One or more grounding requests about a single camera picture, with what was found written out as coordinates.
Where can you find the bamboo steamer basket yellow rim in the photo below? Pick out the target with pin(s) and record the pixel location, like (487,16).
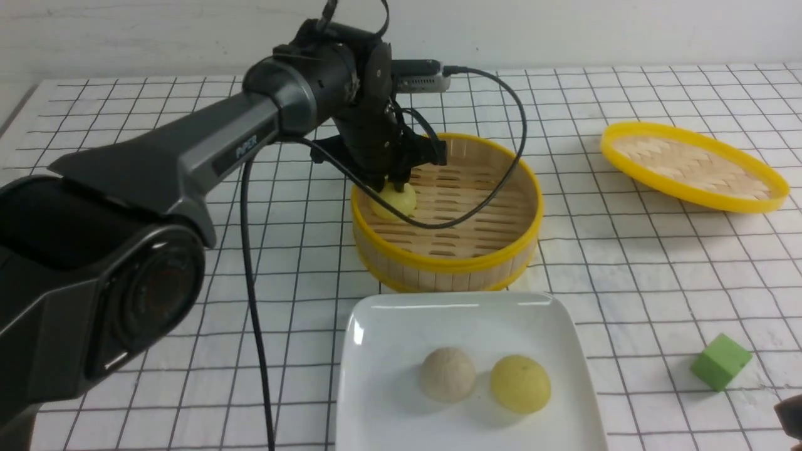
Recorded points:
(487,252)

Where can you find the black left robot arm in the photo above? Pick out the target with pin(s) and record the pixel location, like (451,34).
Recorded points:
(104,255)

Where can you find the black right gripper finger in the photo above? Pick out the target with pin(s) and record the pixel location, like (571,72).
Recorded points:
(789,415)

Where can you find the white square plate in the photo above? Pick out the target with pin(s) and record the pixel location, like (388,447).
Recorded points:
(381,407)

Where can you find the yellow steamed bun on plate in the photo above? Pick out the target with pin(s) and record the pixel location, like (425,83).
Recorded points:
(520,384)

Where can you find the green foam cube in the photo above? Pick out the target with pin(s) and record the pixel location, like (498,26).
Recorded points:
(720,362)

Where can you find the white steamed bun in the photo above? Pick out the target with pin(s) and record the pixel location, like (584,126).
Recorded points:
(447,375)

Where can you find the pale yellow steamed bun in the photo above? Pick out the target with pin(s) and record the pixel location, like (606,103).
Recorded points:
(405,202)

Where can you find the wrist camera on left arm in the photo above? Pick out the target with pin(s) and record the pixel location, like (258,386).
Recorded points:
(419,76)

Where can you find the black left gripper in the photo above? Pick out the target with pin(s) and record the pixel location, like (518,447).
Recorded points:
(378,147)

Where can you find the white grid tablecloth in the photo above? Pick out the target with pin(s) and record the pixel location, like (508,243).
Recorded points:
(649,281)

